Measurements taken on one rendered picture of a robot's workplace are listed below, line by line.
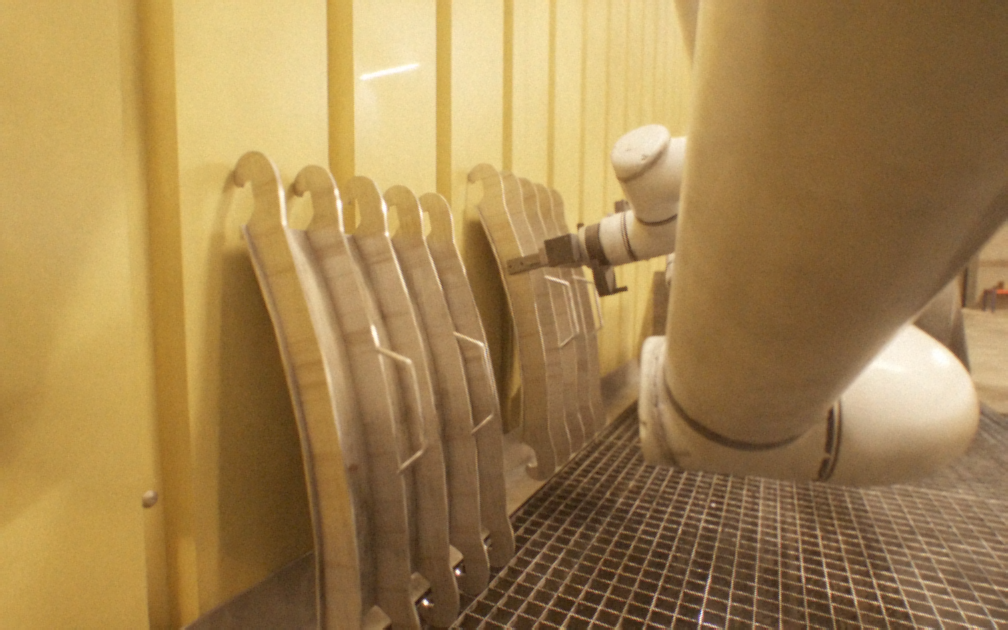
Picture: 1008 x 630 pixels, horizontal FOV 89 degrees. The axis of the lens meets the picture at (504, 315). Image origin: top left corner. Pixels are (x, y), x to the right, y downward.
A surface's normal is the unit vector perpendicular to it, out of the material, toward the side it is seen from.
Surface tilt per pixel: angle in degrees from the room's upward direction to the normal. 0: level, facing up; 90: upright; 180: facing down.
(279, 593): 90
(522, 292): 90
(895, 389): 56
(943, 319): 90
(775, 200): 133
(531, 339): 90
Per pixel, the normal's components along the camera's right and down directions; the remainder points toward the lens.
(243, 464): 0.89, 0.04
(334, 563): -0.47, 0.07
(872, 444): -0.25, 0.17
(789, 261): -0.55, 0.78
